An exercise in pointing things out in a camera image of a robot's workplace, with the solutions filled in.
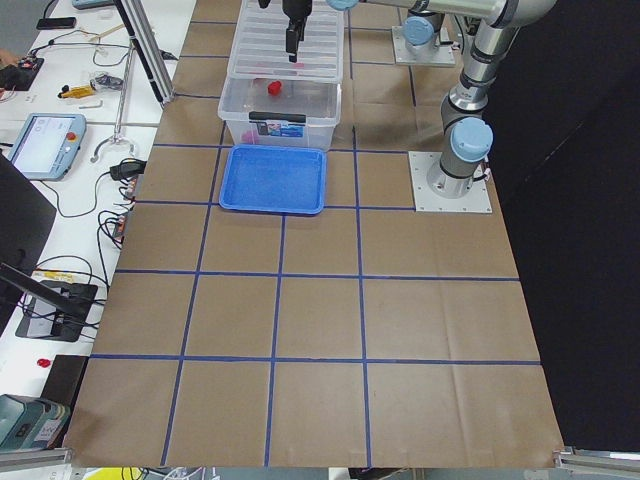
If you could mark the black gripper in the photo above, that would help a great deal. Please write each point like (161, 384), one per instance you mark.
(296, 8)

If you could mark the clear plastic box lid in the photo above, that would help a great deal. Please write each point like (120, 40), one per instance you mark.
(258, 49)

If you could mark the red block carried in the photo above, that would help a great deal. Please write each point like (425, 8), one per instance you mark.
(274, 88)

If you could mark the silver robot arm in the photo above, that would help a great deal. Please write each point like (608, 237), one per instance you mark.
(418, 29)
(468, 138)

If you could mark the clear plastic storage box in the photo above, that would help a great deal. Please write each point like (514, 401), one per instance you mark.
(319, 102)

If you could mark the blue plastic tray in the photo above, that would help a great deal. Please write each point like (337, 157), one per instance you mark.
(272, 179)

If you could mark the wooden chopsticks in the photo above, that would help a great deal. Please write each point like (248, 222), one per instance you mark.
(95, 37)

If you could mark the black power adapter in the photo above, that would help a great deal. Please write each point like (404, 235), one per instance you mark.
(127, 169)

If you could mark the black smartphone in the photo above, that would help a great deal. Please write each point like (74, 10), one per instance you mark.
(56, 23)

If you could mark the teach pendant tablet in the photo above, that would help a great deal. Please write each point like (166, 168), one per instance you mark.
(47, 145)

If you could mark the black monitor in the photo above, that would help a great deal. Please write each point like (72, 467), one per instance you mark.
(27, 218)

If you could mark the black box latch handle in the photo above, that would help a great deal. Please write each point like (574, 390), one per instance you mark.
(268, 116)

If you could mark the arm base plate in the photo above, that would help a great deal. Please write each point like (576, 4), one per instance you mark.
(437, 52)
(436, 192)

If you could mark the aluminium frame post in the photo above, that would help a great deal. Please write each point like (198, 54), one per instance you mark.
(136, 22)

